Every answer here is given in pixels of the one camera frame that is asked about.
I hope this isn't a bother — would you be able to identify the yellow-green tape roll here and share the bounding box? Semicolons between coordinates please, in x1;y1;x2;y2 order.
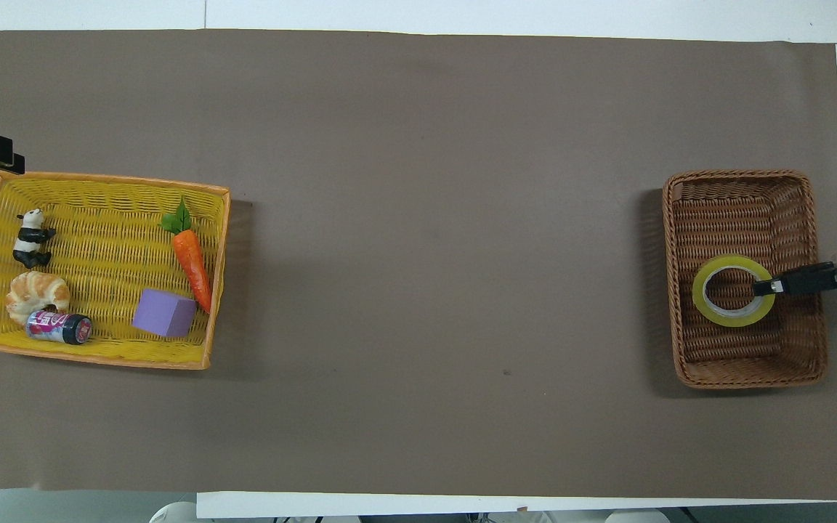
692;254;776;328

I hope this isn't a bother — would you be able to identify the yellow woven basket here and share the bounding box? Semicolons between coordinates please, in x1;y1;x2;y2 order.
0;171;231;370

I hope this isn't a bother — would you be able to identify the brown wicker basket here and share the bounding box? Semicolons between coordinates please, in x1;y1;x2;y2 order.
662;170;829;389

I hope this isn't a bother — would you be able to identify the toy carrot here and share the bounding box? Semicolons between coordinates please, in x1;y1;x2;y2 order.
160;197;214;315

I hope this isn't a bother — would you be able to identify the purple cube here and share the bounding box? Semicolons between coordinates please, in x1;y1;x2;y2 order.
132;288;198;338

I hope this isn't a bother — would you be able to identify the pink drink can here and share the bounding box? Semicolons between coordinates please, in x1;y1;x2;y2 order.
25;309;93;346

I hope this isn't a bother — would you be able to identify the panda figurine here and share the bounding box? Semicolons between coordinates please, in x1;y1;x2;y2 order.
12;208;57;269

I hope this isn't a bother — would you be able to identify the croissant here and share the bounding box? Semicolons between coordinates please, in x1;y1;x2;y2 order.
5;271;71;326

